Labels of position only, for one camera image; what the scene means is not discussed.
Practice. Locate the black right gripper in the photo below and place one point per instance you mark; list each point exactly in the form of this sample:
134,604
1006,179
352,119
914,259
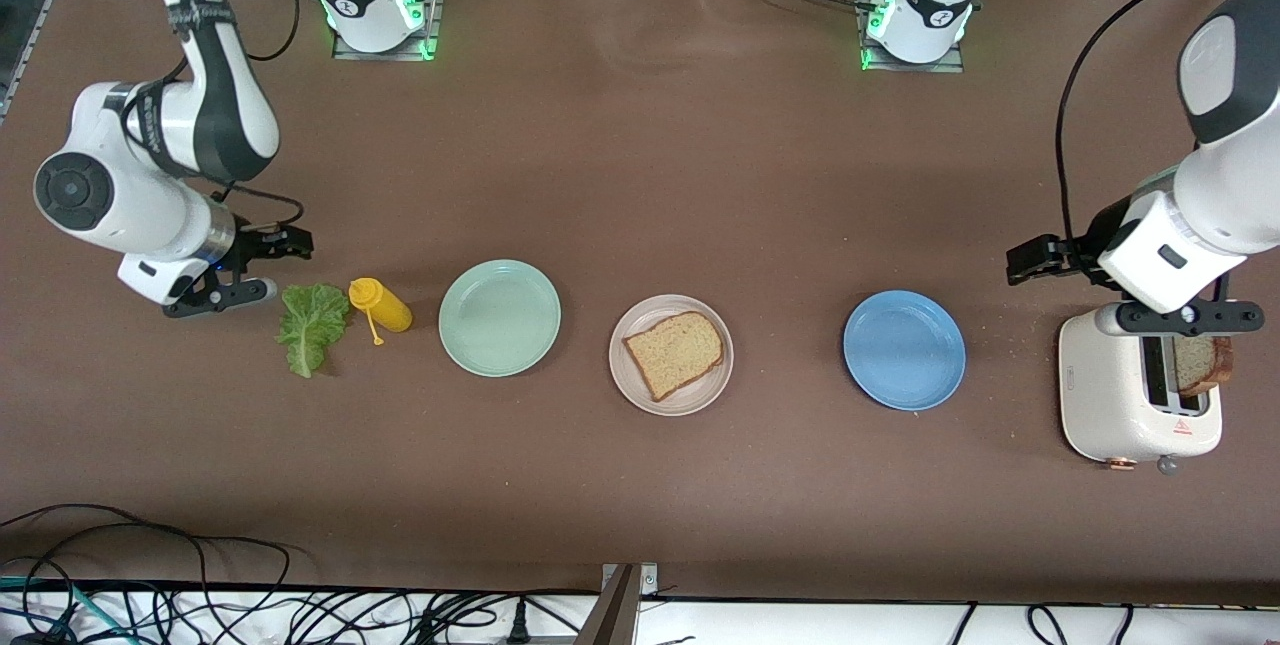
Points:
257,247

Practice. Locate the green lettuce leaf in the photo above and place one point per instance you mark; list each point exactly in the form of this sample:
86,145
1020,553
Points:
312,325

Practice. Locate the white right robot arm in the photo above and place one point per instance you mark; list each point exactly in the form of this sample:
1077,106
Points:
120,195

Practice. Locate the beige plate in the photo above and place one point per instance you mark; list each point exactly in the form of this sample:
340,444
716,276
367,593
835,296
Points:
680,407

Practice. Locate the black power plug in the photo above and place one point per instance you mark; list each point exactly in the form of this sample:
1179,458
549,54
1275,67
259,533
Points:
518,623

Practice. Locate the yellow mustard squeeze bottle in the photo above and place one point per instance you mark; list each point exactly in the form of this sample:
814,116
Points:
390,310

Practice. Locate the mint green plate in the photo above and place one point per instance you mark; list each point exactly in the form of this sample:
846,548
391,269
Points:
500,318

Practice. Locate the brown bread slice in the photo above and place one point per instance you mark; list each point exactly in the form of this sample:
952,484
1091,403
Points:
675,355
1200,365

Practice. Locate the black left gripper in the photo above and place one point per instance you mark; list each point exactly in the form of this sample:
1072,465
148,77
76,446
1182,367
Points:
1082,247

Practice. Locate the grey metal bracket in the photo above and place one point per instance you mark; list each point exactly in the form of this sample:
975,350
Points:
620,615

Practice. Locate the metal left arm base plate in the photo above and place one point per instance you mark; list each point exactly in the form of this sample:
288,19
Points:
910,68

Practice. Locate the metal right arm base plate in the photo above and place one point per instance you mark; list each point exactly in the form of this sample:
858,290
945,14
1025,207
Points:
435,25

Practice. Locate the white two-slot toaster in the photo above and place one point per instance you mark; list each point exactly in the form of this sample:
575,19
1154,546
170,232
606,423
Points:
1100,395

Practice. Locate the blue plate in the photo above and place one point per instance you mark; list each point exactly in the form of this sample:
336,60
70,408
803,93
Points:
904,350

